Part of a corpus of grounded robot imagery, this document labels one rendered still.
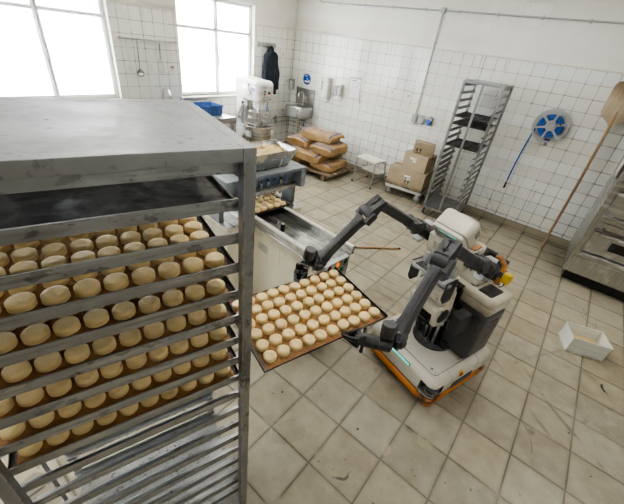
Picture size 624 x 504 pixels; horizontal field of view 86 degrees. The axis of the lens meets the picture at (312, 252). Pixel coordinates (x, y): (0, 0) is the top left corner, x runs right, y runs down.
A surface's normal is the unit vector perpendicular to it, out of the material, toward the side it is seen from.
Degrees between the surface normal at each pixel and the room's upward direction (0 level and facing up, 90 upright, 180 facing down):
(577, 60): 90
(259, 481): 0
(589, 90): 90
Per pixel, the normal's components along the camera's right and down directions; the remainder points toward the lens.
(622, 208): -0.63, 0.35
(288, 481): 0.12, -0.83
